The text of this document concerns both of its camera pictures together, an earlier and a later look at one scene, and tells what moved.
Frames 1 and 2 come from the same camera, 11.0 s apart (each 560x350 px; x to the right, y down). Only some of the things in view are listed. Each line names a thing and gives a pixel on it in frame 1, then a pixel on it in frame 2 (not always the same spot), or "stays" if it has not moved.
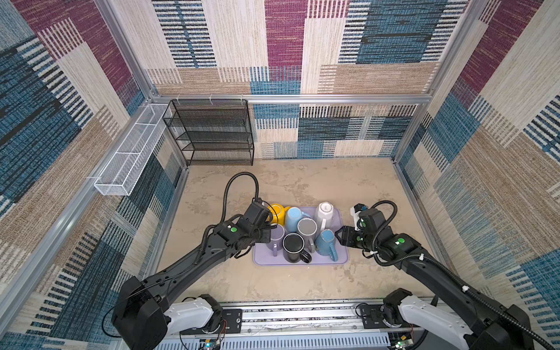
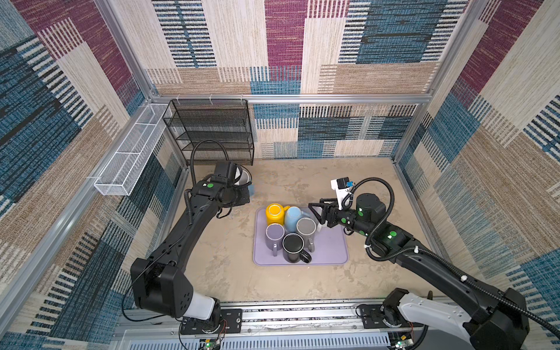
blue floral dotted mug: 325,243 → 243,177
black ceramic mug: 292,249 stays
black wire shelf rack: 212,132 stays
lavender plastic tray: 263,257 stays
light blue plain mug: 293,216 stays
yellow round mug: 277,214 stays
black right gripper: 346,236 → 332,208
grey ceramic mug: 308,227 stays
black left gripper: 265,237 → 244,198
